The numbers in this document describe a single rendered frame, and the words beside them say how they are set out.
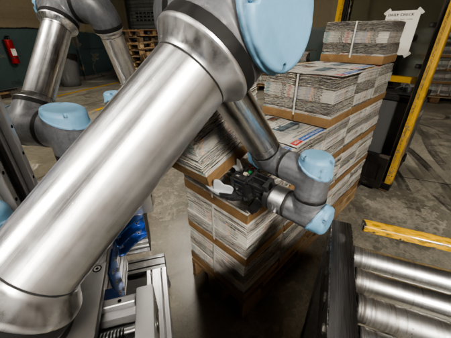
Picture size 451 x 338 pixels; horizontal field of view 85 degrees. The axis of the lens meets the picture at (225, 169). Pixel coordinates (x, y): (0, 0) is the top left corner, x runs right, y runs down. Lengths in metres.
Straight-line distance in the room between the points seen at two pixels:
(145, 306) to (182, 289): 0.97
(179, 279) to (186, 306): 0.17
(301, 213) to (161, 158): 0.44
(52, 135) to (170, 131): 0.62
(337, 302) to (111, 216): 0.43
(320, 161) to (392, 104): 1.98
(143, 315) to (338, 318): 0.35
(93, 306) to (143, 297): 0.09
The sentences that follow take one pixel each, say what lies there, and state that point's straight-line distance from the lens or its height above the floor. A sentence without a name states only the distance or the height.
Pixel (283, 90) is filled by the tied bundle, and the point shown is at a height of 0.97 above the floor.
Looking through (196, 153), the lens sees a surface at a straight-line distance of 0.69.
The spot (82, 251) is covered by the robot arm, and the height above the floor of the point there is 1.07.
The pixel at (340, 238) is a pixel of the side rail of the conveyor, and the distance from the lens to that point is 0.67.
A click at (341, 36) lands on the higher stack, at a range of 1.86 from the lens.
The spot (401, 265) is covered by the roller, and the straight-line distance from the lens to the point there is 0.68.
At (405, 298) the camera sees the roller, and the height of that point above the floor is 0.79.
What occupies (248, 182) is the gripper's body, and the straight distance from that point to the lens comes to 0.68.
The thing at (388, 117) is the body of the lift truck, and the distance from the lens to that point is 2.52.
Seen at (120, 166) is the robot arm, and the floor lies 1.13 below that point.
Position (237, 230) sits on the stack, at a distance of 1.01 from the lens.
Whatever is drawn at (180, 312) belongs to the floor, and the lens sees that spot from 1.45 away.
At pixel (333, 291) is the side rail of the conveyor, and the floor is 0.80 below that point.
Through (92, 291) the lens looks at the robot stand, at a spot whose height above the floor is 0.82.
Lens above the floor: 1.23
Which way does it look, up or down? 29 degrees down
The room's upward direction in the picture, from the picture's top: straight up
